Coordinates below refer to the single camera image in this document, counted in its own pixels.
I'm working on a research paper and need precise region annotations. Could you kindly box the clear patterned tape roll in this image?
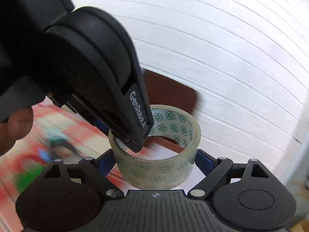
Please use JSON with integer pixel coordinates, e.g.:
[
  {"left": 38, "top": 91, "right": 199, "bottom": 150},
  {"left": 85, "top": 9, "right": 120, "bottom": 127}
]
[{"left": 109, "top": 105, "right": 201, "bottom": 190}]

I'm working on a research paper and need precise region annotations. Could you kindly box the brown wooden headboard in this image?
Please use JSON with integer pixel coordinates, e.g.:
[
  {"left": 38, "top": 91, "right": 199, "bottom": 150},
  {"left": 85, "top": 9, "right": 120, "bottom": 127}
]
[{"left": 143, "top": 69, "right": 199, "bottom": 115}]

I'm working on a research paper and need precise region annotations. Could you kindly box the person's left hand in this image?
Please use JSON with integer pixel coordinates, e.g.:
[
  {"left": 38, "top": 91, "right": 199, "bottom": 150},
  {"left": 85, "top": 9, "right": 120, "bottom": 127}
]
[{"left": 1, "top": 107, "right": 34, "bottom": 156}]

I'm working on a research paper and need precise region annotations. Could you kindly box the plaid bed blanket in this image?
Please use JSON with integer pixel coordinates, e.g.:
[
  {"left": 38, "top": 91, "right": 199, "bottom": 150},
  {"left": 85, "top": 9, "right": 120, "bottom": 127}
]
[{"left": 1, "top": 103, "right": 110, "bottom": 231}]

